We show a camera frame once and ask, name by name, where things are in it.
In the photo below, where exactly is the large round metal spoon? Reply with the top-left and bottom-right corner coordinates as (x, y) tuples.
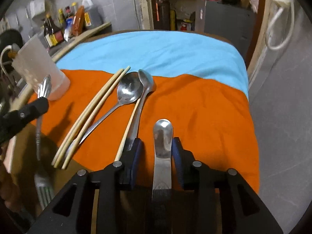
(65, 72), (145, 158)

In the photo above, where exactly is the blue and white pouch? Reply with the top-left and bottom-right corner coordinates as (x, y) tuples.
(64, 17), (75, 42)

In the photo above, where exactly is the metal fork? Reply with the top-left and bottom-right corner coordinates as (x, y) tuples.
(35, 74), (52, 162)
(34, 173), (55, 210)

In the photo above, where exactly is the orange-red sauce pouch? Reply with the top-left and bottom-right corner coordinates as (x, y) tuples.
(72, 6), (86, 36)

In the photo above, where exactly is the translucent plastic cup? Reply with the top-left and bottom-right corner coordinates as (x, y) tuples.
(12, 34), (71, 101)

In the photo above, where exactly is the wooden chopstick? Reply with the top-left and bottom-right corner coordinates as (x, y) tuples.
(114, 98), (142, 161)
(52, 69), (125, 168)
(61, 66), (131, 170)

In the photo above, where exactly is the dark soy sauce bottle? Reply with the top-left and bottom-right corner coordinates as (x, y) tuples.
(43, 14), (64, 49)

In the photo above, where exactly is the black wok in sink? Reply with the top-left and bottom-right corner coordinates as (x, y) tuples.
(0, 29), (23, 54)

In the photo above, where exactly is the orange cloth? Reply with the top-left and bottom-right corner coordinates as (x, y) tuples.
(27, 69), (260, 192)

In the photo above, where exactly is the light blue cloth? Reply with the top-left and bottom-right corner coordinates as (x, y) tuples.
(56, 30), (249, 98)

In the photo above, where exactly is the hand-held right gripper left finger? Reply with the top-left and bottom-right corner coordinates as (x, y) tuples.
(27, 138), (143, 234)

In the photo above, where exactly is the small yellow-capped bottle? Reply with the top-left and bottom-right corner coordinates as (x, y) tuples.
(58, 8), (66, 27)

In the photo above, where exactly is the metal spoon with handle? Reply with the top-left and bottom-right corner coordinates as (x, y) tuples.
(152, 119), (174, 201)

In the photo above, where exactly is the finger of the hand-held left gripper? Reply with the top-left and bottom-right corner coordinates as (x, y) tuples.
(0, 97), (49, 145)

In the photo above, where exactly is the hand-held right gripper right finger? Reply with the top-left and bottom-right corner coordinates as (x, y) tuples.
(172, 137), (284, 234)

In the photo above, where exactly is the white hose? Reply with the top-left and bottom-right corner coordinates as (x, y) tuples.
(265, 0), (294, 51)

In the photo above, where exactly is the small metal spoon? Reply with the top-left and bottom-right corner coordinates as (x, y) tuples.
(125, 69), (156, 152)

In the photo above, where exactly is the white wall box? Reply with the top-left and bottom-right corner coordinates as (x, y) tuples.
(29, 0), (47, 20)

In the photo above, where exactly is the grey metal cabinet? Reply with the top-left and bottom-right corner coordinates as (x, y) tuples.
(203, 0), (257, 56)

